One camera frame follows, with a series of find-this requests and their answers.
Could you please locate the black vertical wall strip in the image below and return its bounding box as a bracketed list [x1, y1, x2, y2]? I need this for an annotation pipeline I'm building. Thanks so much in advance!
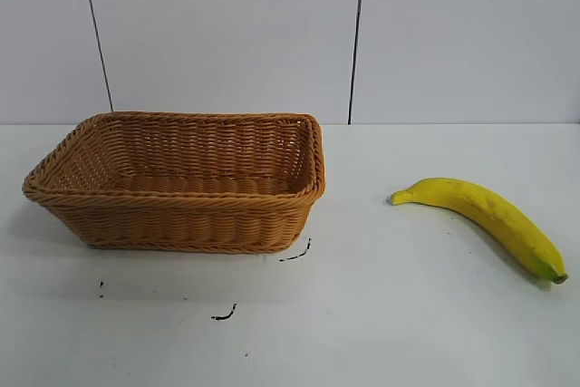
[346, 0, 368, 126]
[79, 0, 114, 113]

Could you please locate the yellow banana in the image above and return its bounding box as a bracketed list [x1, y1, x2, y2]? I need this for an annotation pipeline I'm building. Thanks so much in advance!
[390, 177, 569, 285]

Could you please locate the woven wicker rectangular basket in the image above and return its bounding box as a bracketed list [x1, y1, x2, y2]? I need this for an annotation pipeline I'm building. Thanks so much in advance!
[21, 110, 328, 255]

